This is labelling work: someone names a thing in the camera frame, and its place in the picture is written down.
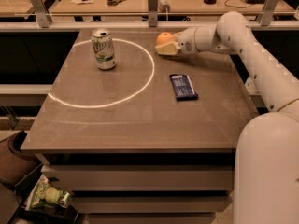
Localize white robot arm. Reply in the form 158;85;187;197
155;11;299;224

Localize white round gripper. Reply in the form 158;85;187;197
155;27;199;55

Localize clear plastic bottle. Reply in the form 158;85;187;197
245;77;257;95

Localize green chip bag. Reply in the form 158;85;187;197
25;175;70;211

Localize right metal bracket post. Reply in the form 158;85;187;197
257;0;278;26

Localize white power strip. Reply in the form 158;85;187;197
158;0;170;13

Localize left metal bracket post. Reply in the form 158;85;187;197
30;0;52;28

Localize scissors on back desk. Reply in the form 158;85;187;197
106;0;127;6

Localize grey drawer cabinet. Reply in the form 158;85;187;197
22;29;257;224

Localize metal bracket post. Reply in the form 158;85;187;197
148;0;158;27
30;0;52;28
257;0;278;26

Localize middle metal bracket post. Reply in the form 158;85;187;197
148;0;158;27

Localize green soda can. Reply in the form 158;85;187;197
92;29;116;70

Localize dark blue snack bar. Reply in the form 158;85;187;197
169;74;199;101

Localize orange fruit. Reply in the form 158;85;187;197
156;32;174;46

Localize dark round bin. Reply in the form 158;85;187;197
7;131;39;162

